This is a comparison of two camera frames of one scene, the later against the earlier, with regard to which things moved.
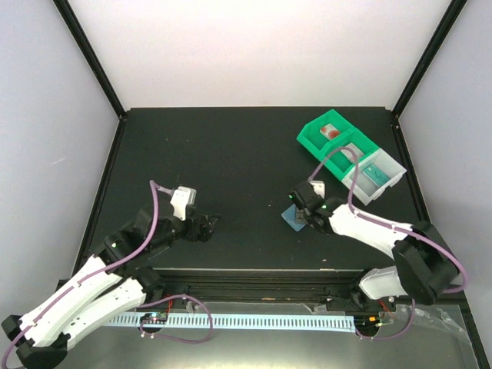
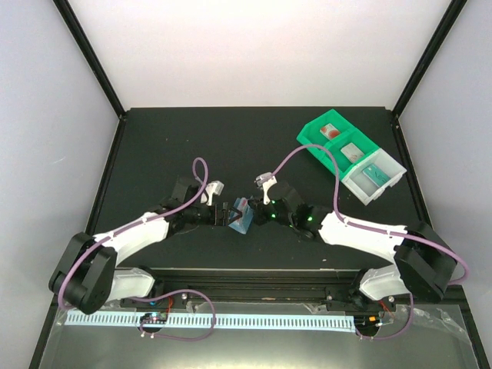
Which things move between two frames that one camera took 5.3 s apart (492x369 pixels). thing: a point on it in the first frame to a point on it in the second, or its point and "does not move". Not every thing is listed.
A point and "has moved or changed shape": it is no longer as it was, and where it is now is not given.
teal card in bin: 378,177 does not move
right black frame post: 450,15 does not move
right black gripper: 300,217 to 260,218
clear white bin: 377,174 does not move
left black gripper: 205,233 to 216,207
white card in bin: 349,155 does not move
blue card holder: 294,215 has moved or changed shape
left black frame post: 68,14 does not move
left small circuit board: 160,317 does not move
